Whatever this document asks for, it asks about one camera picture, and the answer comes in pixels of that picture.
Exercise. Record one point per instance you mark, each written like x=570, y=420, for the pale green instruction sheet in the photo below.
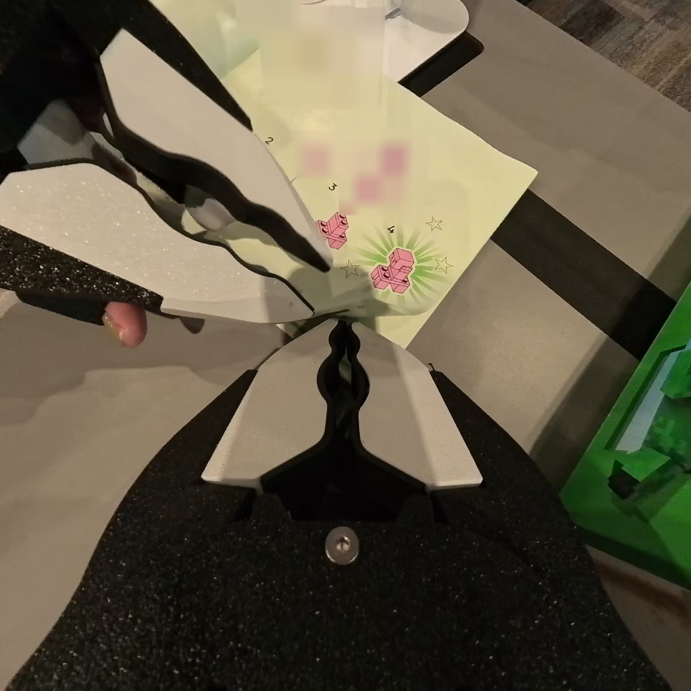
x=459, y=178

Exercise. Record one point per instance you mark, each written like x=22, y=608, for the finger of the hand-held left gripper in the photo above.
x=108, y=226
x=178, y=102

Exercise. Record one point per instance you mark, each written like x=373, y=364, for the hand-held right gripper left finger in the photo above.
x=270, y=415

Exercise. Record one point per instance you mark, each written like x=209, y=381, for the green toy brick box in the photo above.
x=604, y=459

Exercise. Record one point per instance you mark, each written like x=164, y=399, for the person's left hand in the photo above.
x=127, y=326

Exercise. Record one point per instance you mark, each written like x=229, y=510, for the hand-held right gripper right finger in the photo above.
x=415, y=415

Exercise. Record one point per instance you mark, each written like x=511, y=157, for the white tray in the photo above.
x=432, y=38

